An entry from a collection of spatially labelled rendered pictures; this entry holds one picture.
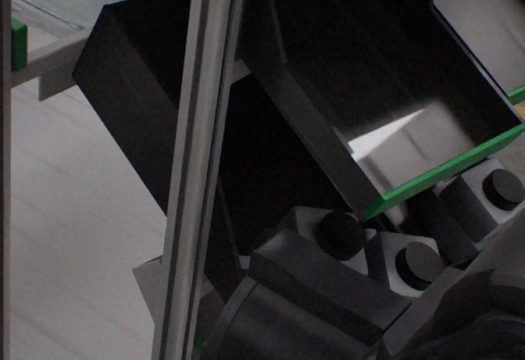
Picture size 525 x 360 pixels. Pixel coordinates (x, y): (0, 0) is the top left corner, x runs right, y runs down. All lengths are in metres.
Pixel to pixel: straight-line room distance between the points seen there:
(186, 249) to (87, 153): 0.81
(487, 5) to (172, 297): 0.29
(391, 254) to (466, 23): 0.16
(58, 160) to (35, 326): 0.32
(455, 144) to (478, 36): 0.12
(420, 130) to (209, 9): 0.15
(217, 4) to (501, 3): 0.27
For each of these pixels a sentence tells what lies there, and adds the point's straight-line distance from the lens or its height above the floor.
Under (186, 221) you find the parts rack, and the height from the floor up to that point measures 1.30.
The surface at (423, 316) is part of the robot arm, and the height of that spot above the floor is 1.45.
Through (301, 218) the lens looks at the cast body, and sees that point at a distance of 0.62.
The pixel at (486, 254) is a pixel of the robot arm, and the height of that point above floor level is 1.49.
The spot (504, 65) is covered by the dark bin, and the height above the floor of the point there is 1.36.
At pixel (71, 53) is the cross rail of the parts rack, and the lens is 0.73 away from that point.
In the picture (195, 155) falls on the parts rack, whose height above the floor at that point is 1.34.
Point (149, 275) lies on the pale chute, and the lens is 0.71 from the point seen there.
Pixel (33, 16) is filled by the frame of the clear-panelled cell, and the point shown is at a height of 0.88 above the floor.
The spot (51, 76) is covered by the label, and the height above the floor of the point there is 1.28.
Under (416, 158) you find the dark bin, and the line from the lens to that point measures 0.57.
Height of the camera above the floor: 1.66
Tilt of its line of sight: 34 degrees down
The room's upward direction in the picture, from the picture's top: 10 degrees clockwise
